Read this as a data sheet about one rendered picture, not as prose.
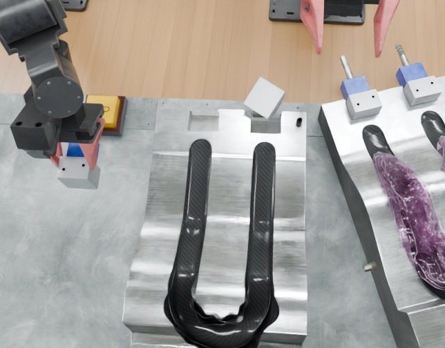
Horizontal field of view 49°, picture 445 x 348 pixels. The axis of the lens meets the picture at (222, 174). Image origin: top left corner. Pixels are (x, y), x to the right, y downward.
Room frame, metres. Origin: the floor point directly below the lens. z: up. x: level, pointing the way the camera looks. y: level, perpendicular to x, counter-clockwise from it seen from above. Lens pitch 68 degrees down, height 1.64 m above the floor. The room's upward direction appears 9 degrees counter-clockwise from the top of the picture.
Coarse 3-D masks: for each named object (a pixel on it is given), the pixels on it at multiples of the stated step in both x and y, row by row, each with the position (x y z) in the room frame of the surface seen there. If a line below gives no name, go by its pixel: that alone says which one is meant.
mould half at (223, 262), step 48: (240, 144) 0.35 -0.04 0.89; (288, 144) 0.34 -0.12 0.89; (240, 192) 0.27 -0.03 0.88; (288, 192) 0.26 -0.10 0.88; (144, 240) 0.21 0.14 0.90; (240, 240) 0.19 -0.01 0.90; (288, 240) 0.17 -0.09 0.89; (144, 288) 0.13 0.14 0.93; (240, 288) 0.11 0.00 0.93; (288, 288) 0.10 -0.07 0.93; (144, 336) 0.07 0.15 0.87; (288, 336) 0.03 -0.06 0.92
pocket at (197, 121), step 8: (192, 112) 0.44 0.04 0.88; (200, 112) 0.43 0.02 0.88; (192, 120) 0.43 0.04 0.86; (200, 120) 0.42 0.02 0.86; (208, 120) 0.42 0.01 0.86; (216, 120) 0.42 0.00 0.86; (192, 128) 0.41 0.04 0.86; (200, 128) 0.41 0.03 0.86; (208, 128) 0.40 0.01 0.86; (216, 128) 0.40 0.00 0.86
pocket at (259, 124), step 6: (252, 114) 0.41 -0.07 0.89; (258, 114) 0.41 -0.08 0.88; (252, 120) 0.41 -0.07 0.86; (258, 120) 0.41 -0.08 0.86; (264, 120) 0.40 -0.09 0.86; (270, 120) 0.40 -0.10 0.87; (276, 120) 0.40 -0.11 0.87; (252, 126) 0.40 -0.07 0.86; (258, 126) 0.39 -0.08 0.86; (264, 126) 0.39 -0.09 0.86; (270, 126) 0.39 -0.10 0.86; (276, 126) 0.39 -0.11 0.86; (252, 132) 0.38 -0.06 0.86; (258, 132) 0.38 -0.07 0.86; (264, 132) 0.38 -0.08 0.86; (270, 132) 0.38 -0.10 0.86; (276, 132) 0.38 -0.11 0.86
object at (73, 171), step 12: (72, 144) 0.37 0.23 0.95; (60, 156) 0.35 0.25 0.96; (72, 156) 0.35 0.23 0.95; (60, 168) 0.32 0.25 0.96; (72, 168) 0.32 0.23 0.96; (84, 168) 0.32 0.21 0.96; (96, 168) 0.33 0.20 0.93; (60, 180) 0.31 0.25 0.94; (72, 180) 0.31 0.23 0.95; (84, 180) 0.30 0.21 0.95; (96, 180) 0.31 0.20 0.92
